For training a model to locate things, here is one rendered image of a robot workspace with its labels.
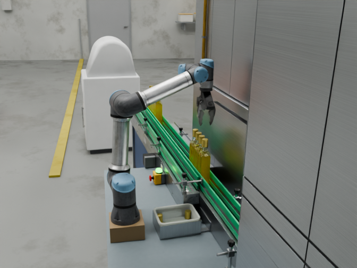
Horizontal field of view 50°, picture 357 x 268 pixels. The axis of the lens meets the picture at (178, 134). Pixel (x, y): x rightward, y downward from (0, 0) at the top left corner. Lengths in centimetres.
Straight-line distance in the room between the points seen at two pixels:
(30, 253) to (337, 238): 279
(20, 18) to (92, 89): 834
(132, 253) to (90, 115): 314
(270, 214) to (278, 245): 8
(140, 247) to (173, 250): 17
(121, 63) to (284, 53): 394
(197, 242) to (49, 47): 1131
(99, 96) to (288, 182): 401
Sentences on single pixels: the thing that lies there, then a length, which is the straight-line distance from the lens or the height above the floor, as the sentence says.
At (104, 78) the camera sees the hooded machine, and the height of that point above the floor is 98.
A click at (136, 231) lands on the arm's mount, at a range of 202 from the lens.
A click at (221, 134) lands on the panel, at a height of 117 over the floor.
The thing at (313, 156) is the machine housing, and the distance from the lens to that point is 89.
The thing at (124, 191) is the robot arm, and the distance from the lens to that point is 194.
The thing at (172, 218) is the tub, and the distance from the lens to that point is 217.
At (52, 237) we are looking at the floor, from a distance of 352.
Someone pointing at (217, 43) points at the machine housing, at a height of 166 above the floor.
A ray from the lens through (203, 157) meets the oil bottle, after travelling 220.
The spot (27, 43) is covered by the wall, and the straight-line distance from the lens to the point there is 1299.
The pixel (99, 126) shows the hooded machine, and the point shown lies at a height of 37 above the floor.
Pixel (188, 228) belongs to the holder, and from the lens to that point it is 206.
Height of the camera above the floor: 192
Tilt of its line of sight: 19 degrees down
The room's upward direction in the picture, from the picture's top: 1 degrees clockwise
